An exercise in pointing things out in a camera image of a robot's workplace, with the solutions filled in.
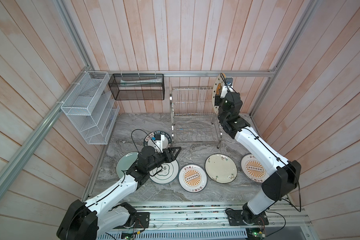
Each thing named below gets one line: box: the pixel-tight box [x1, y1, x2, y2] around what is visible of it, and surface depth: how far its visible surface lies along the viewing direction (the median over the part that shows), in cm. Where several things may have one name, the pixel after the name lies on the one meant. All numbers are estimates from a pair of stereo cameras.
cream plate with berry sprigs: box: [205, 153, 238, 184], surface depth 92 cm
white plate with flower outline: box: [149, 159, 180, 185], surface depth 90 cm
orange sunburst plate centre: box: [178, 163, 208, 193], surface depth 89 cm
